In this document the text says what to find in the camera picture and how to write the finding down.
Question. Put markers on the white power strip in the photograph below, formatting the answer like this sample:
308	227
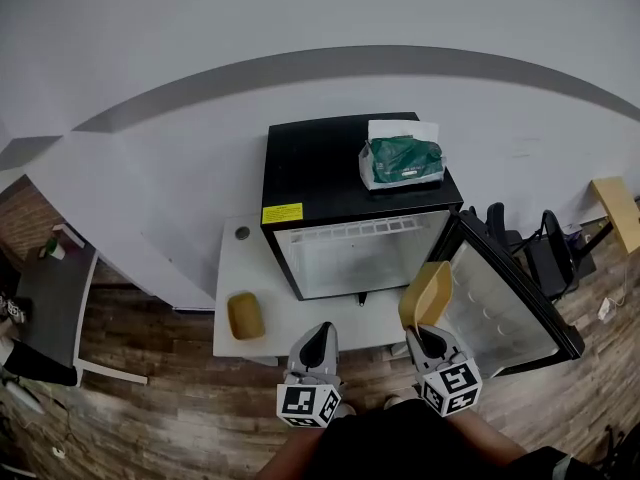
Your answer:
608	309

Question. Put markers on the person's left forearm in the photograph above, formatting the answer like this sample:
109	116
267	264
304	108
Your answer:
292	453

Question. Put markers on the person's left white shoe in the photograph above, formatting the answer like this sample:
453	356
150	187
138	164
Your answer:
346	409

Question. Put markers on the green and white tissue pack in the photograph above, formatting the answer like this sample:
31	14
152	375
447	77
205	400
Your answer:
405	163

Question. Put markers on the black mini fridge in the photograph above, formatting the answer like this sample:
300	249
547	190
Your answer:
340	168

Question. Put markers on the person's black clothing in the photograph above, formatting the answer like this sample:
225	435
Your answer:
400	448

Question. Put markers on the yellow wooden table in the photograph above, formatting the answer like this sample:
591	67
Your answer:
617	213

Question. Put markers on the person's right forearm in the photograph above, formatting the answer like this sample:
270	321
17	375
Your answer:
487	433

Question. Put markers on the person's white shoe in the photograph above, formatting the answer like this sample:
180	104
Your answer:
346	409
400	398

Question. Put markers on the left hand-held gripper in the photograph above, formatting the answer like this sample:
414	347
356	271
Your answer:
305	400

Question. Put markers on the low white table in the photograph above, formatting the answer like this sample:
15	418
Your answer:
300	328

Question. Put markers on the grey desk with white frame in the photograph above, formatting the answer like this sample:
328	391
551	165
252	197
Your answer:
55	298

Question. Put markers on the green and white cup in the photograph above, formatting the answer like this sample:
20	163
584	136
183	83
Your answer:
54	249

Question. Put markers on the black cloth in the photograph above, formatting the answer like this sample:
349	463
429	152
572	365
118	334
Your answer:
35	363

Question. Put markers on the person's right white shoe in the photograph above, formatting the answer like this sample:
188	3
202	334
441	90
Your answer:
400	398

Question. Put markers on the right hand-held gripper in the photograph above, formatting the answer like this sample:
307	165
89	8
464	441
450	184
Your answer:
450	385

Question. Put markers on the black folding chair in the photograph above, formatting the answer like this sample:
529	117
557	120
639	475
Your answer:
500	228
555	258

